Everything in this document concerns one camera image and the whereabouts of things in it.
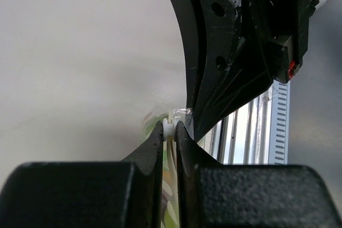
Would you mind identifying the slotted white cable duct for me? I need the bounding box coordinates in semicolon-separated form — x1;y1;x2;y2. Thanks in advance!
268;81;290;165

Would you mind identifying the clear zip top bag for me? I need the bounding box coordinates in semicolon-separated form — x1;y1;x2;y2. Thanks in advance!
141;106;206;228

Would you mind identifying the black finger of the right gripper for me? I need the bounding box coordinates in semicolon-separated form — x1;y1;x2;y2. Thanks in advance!
170;0;206;109

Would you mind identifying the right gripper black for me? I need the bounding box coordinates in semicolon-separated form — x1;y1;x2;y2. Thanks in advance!
193;0;320;140

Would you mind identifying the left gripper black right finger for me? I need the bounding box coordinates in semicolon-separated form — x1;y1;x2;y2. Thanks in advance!
175;122;337;227

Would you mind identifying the aluminium mounting rail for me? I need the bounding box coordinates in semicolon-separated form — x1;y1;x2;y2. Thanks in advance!
199;91;272;165

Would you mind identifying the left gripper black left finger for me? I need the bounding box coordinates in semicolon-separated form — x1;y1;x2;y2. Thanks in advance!
1;122;164;227

